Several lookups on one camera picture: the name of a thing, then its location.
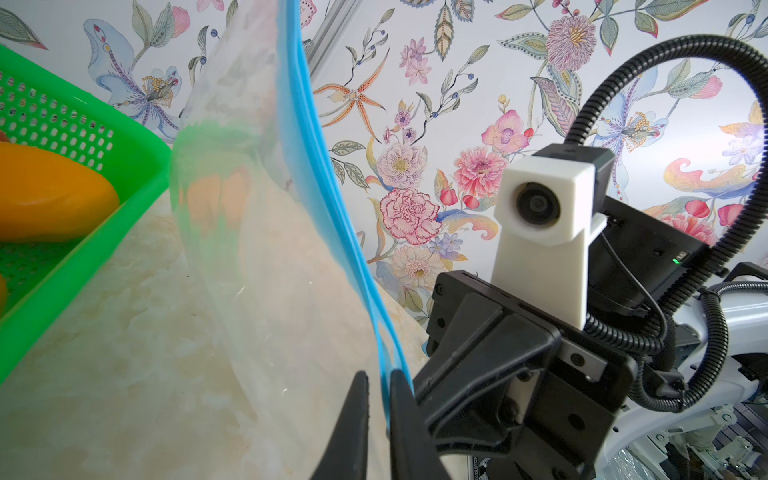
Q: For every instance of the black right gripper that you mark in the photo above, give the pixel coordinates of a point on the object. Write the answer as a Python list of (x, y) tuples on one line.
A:
[(519, 393)]

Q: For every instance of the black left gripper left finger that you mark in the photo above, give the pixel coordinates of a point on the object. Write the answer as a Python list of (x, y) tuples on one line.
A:
[(346, 453)]

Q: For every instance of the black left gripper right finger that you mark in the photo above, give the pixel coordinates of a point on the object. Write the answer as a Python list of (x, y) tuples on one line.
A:
[(413, 455)]

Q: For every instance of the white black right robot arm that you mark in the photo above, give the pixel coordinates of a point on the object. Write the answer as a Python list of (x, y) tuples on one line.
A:
[(601, 328)]

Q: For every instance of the orange mango front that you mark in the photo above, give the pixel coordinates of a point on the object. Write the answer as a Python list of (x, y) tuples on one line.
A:
[(46, 197)]

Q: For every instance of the green plastic basket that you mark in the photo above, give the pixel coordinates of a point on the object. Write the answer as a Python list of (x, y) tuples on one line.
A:
[(41, 110)]

